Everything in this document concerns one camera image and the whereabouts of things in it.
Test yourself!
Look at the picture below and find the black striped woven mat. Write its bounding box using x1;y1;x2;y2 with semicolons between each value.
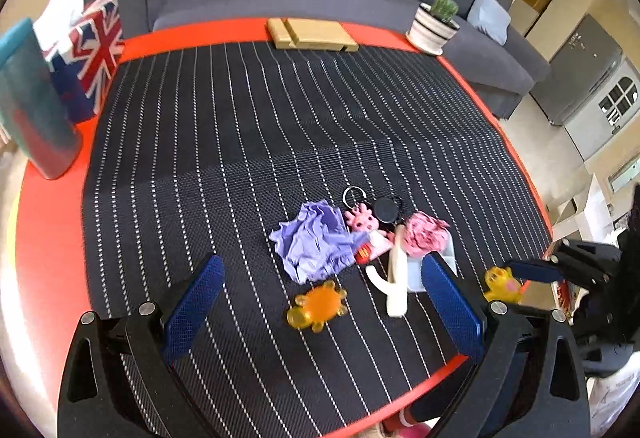
80;42;551;438

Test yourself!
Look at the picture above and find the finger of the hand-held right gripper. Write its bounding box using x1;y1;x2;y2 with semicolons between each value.
505;259;561;283

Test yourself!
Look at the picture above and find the white shelf unit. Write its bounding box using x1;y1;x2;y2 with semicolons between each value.
550;175;621;243

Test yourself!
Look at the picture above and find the orange turtle toy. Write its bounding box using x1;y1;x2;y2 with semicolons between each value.
286;281;349;333

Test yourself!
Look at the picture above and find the flag print tissue box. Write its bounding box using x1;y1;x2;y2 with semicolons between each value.
42;0;126;123

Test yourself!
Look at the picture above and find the pink dragon keychain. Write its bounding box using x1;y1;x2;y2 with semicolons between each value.
342;187;396;265

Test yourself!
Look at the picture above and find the pink paper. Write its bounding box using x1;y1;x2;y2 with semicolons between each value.
402;213;451;256

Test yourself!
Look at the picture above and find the light blue cushion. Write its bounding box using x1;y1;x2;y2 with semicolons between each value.
467;0;512;43

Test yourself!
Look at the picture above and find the wooden phone stand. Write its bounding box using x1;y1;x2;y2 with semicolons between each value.
266;18;360;52

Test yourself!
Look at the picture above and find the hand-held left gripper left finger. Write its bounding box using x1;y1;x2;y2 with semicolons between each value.
57;254;226;438

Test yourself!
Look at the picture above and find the grey refrigerator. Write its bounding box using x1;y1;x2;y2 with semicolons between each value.
530;14;626;126

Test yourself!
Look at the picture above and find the white door with window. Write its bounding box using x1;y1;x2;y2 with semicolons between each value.
565;60;640;163

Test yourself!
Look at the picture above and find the black round badge reel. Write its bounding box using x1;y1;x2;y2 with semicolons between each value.
372;197;405;223

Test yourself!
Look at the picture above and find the white tissue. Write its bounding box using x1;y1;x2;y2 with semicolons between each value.
34;0;85;49

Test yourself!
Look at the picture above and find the white cactus-shaped plastic piece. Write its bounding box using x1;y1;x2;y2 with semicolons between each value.
365;225;408;317

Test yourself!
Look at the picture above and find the purple paper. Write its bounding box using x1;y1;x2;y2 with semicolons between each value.
270;200;358;283

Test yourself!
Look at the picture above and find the potted cactus in striped pot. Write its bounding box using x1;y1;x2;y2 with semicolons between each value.
406;0;461;56

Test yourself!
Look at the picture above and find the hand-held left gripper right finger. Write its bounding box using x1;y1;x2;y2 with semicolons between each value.
421;252;591;438

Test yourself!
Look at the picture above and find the yellow duck toy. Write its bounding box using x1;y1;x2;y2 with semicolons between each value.
484;266;523;303

